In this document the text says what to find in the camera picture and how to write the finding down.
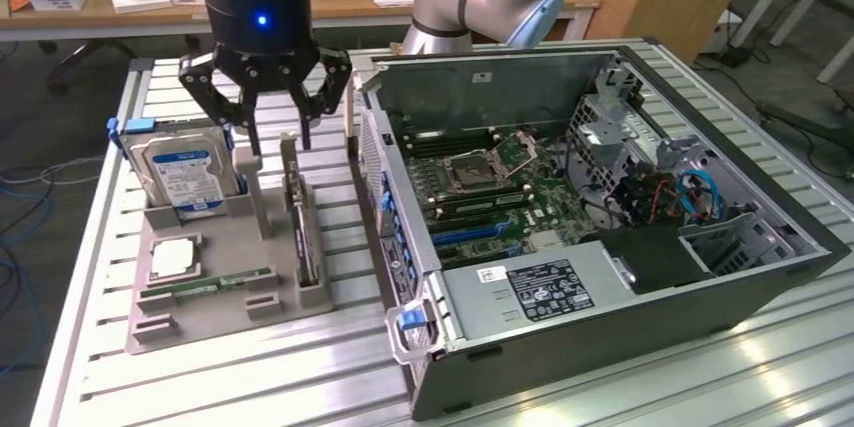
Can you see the blue expansion slot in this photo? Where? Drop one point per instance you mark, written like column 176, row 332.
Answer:
column 470, row 236

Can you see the metal socket cover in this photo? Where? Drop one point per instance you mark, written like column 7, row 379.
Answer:
column 521, row 149

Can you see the CPU socket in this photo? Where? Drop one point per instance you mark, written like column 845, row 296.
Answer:
column 470, row 169

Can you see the white power unit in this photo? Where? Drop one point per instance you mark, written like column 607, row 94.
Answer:
column 726, row 32

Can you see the silver CPU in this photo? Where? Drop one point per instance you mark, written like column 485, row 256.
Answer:
column 172, row 259

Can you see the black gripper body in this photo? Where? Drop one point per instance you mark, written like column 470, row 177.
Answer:
column 260, row 47

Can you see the black labelled RAM stick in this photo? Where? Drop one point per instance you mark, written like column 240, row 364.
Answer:
column 481, row 204

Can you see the grey disk bay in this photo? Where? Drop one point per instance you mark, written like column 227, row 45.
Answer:
column 734, row 247

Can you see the blue slot latch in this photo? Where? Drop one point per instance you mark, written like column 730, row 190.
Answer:
column 399, row 232
column 383, row 192
column 411, row 269

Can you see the small orange box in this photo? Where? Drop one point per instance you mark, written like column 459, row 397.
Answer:
column 19, row 1

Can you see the hard disk with blue caddy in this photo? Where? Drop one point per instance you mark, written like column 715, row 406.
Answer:
column 180, row 172

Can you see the black plastic shroud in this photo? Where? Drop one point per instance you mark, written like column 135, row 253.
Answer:
column 654, row 257

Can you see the blue case latch tab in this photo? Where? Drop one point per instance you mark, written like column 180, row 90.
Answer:
column 409, row 320

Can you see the green graphics card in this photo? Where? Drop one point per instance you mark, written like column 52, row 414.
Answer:
column 303, row 237

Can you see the grey parts rack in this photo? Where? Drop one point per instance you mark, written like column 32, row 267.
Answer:
column 220, row 317

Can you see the silver perforated disk bay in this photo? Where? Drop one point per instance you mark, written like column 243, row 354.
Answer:
column 601, row 147

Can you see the silver power supply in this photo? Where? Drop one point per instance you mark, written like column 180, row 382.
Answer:
column 481, row 312

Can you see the black open PC case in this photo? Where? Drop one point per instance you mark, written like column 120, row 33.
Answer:
column 601, row 347

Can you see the green motherboard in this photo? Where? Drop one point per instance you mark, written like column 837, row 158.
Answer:
column 534, row 187

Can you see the green RAM stick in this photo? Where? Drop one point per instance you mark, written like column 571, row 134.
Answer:
column 200, row 287

